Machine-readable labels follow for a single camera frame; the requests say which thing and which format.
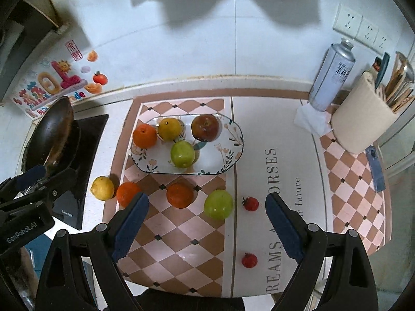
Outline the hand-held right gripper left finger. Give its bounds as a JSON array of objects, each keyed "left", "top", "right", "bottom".
[{"left": 36, "top": 192, "right": 150, "bottom": 311}]

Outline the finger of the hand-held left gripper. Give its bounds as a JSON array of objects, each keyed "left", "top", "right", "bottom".
[
  {"left": 0, "top": 167, "right": 78, "bottom": 213},
  {"left": 0, "top": 165, "right": 47, "bottom": 201}
]

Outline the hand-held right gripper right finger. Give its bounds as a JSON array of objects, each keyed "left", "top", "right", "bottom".
[{"left": 265, "top": 193, "right": 380, "bottom": 311}]

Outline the orange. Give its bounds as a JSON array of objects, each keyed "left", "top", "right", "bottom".
[
  {"left": 133, "top": 124, "right": 158, "bottom": 149},
  {"left": 166, "top": 182, "right": 194, "bottom": 209},
  {"left": 116, "top": 182, "right": 142, "bottom": 208}
]

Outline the yellow citrus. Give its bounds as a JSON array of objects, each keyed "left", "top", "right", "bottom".
[
  {"left": 157, "top": 117, "right": 182, "bottom": 142},
  {"left": 90, "top": 176, "right": 115, "bottom": 201}
]

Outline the green apple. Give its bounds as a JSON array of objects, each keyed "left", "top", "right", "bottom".
[
  {"left": 204, "top": 189, "right": 234, "bottom": 220},
  {"left": 170, "top": 140, "right": 196, "bottom": 169}
]

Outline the oval floral plate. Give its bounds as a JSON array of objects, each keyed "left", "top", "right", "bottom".
[{"left": 130, "top": 114, "right": 244, "bottom": 176}]

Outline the black induction cooker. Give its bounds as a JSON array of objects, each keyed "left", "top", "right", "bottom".
[{"left": 23, "top": 114, "right": 110, "bottom": 230}]

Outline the black frying pan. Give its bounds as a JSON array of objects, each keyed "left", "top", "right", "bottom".
[{"left": 24, "top": 96, "right": 81, "bottom": 177}]

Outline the checkered printed mat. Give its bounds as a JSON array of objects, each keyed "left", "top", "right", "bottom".
[{"left": 103, "top": 87, "right": 391, "bottom": 299}]

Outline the blue phone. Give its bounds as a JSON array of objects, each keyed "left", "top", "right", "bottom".
[{"left": 365, "top": 146, "right": 386, "bottom": 192}]

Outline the white tissue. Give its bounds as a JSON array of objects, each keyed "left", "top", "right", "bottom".
[{"left": 293, "top": 102, "right": 334, "bottom": 137}]

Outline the dark red apple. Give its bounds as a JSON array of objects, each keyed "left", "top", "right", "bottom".
[{"left": 191, "top": 114, "right": 222, "bottom": 142}]

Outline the cream utensil holder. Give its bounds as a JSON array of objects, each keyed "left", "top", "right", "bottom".
[{"left": 331, "top": 71, "right": 407, "bottom": 155}]

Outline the silver spray can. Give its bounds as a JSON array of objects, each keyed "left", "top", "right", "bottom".
[{"left": 308, "top": 38, "right": 356, "bottom": 112}]

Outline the range hood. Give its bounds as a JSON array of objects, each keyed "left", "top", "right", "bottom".
[{"left": 0, "top": 0, "right": 70, "bottom": 104}]

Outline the bundle of wooden chopsticks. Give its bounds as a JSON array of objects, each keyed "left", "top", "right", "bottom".
[{"left": 384, "top": 56, "right": 415, "bottom": 112}]

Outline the metal ladle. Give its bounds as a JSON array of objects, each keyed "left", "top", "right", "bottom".
[{"left": 394, "top": 52, "right": 415, "bottom": 83}]

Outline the colourful wall sticker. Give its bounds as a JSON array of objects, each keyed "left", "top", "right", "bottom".
[{"left": 11, "top": 40, "right": 108, "bottom": 119}]

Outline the dark handled utensil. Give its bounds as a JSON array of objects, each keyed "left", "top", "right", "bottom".
[{"left": 374, "top": 52, "right": 390, "bottom": 89}]

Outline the white wall outlet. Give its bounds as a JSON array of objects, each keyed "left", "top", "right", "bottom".
[
  {"left": 376, "top": 32, "right": 390, "bottom": 54},
  {"left": 333, "top": 3, "right": 362, "bottom": 38},
  {"left": 357, "top": 18, "right": 379, "bottom": 46}
]

